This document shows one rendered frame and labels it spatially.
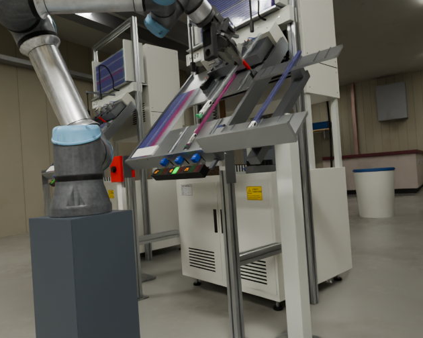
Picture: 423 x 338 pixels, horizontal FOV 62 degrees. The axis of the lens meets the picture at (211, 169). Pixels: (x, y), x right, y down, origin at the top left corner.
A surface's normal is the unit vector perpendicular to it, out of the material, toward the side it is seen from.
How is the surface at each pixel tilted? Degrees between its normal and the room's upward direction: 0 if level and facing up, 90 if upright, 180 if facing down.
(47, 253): 90
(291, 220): 90
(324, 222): 90
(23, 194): 90
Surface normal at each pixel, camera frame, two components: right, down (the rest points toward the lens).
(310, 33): 0.66, -0.06
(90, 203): 0.58, -0.36
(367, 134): -0.57, 0.03
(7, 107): 0.82, -0.07
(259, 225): -0.75, 0.04
